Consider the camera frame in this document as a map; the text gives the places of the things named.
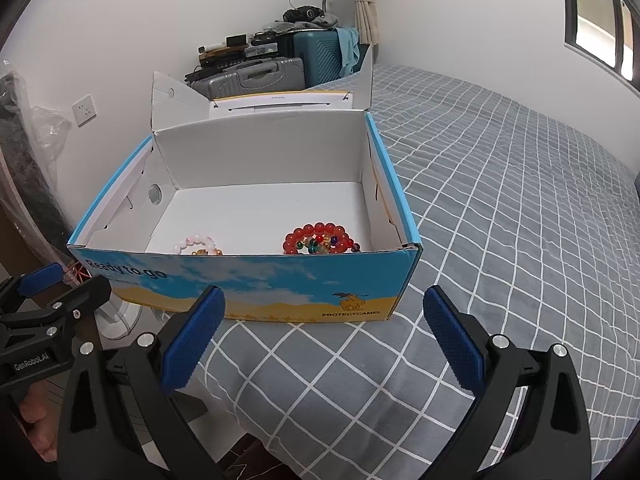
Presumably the teal suitcase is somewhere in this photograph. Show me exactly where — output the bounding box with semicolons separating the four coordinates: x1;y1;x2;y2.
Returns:
292;29;361;91

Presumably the red bead bracelet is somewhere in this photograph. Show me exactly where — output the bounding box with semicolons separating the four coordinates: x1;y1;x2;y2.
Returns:
282;221;351;256

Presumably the white wall socket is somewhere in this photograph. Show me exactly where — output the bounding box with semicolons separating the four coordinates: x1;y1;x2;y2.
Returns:
71;95;97;126

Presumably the window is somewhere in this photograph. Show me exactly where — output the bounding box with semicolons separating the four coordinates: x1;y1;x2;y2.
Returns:
560;0;640;83

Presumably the grey checked bed sheet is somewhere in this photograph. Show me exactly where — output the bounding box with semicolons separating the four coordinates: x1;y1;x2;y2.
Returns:
192;62;640;480

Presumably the stack of dark electronics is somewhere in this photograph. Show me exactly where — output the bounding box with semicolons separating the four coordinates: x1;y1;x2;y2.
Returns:
185;34;281;81

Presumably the beige curtain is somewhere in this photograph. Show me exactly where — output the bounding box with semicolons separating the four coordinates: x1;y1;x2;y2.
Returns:
349;0;383;46

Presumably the multicolour bead bracelet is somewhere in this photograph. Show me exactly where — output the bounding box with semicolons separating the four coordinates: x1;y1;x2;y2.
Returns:
295;234;361;256

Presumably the teal cloth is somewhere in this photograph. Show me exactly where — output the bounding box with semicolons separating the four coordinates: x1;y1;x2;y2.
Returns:
334;27;362;75

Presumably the person's left hand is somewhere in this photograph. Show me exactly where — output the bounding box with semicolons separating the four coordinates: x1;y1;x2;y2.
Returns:
10;385;62;463

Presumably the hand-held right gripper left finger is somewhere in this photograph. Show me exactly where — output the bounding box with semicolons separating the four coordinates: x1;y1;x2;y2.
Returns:
56;285;227;480

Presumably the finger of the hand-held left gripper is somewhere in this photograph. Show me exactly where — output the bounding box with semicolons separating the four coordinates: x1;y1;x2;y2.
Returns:
0;262;64;312
0;276;112;348

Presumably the black bag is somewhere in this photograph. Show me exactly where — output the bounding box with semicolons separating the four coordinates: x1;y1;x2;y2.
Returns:
282;5;326;23

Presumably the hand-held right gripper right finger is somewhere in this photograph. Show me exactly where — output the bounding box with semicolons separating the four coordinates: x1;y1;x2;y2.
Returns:
422;285;593;480

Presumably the clear plastic bag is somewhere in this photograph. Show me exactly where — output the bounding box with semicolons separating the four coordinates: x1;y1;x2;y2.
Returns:
0;60;76;281

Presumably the pale bead bracelet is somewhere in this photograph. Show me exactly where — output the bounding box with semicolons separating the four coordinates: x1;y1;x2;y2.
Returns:
174;232;222;257

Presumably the grey suitcase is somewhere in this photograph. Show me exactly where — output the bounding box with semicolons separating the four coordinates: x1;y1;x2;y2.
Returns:
192;56;307;101

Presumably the blue and yellow cardboard box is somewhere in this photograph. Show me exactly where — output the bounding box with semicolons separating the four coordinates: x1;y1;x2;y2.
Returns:
66;45;422;322

